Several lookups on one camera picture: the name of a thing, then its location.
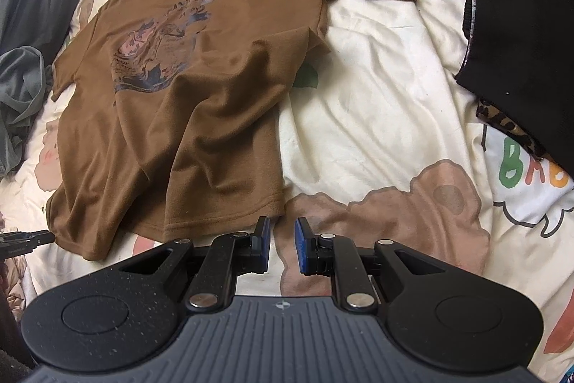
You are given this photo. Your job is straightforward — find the black folded garment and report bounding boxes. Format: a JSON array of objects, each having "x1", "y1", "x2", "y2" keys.
[{"x1": 455, "y1": 0, "x2": 574, "y2": 177}]

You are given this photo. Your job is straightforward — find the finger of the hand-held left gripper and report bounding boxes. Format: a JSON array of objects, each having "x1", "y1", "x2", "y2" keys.
[{"x1": 0, "y1": 230, "x2": 56, "y2": 261}]

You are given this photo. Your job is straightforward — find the cream printed bedsheet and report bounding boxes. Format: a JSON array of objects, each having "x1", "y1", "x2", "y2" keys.
[{"x1": 0, "y1": 0, "x2": 574, "y2": 383}]

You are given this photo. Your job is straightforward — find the pink patterned cloth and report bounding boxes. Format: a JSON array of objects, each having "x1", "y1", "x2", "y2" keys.
[{"x1": 0, "y1": 251, "x2": 37, "y2": 321}]

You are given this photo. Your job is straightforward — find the crumpled grey garment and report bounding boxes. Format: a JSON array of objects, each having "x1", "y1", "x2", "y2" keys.
[{"x1": 0, "y1": 46, "x2": 53, "y2": 178}]

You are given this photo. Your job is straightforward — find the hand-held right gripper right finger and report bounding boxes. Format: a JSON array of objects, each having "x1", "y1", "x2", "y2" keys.
[{"x1": 293, "y1": 217, "x2": 439, "y2": 312}]

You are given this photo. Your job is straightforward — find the brown printed t-shirt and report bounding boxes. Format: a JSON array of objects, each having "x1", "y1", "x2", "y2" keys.
[{"x1": 45, "y1": 0, "x2": 427, "y2": 262}]

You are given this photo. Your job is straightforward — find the leopard print garment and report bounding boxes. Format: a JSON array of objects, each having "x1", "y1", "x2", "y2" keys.
[{"x1": 475, "y1": 98, "x2": 550, "y2": 162}]

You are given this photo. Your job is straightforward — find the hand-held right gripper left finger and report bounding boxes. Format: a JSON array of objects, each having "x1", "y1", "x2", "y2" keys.
[{"x1": 120, "y1": 215, "x2": 272, "y2": 312}]

